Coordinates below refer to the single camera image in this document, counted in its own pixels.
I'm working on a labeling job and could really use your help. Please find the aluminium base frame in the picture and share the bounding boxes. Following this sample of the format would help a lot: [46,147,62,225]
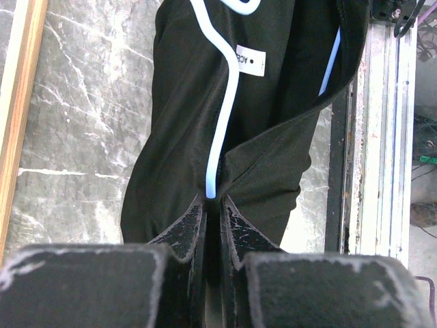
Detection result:
[324,1,422,264]

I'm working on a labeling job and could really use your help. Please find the black t shirt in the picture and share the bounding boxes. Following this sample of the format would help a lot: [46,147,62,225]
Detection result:
[121,1,370,244]

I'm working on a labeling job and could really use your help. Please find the light blue wire hanger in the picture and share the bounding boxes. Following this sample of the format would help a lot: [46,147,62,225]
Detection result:
[190,1,341,200]

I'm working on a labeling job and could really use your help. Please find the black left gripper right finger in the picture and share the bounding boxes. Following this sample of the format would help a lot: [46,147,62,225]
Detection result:
[220,195,284,327]

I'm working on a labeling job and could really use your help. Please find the wooden clothes rack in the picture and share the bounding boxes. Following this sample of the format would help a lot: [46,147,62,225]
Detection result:
[1,0,48,258]

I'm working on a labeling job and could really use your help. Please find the tangled floor cables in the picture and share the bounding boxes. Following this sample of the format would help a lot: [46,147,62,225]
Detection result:
[392,0,437,236]

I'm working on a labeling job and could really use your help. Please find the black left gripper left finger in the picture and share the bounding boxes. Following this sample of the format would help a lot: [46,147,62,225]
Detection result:
[151,196,207,327]

